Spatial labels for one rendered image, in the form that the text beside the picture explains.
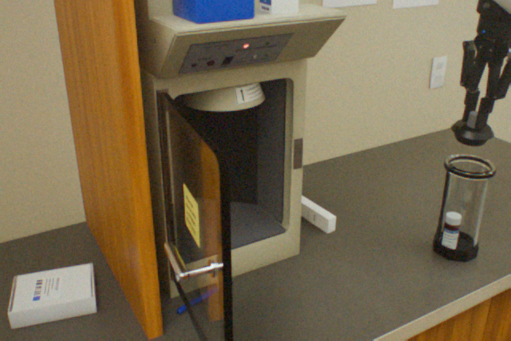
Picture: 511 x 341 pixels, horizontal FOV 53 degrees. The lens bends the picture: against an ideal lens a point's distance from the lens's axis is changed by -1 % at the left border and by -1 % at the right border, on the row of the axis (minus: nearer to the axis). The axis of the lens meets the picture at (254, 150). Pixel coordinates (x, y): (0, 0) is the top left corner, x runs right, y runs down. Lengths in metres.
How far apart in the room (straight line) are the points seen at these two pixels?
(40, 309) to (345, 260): 0.65
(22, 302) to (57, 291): 0.06
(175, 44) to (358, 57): 1.01
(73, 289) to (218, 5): 0.64
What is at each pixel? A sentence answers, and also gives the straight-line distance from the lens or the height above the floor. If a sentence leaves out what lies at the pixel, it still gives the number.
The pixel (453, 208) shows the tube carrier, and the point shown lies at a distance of 1.24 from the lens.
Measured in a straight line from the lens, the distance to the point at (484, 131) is 1.23.
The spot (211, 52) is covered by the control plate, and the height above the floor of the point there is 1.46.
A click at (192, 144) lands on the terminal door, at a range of 0.74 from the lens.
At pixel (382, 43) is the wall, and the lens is 1.78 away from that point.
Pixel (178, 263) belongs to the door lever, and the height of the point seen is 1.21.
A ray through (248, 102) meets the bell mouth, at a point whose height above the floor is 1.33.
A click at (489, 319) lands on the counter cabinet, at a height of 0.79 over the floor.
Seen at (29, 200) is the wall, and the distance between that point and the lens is 1.41.
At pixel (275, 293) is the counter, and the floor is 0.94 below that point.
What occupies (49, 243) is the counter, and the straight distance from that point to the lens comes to 1.37.
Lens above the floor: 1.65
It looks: 23 degrees down
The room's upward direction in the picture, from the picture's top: straight up
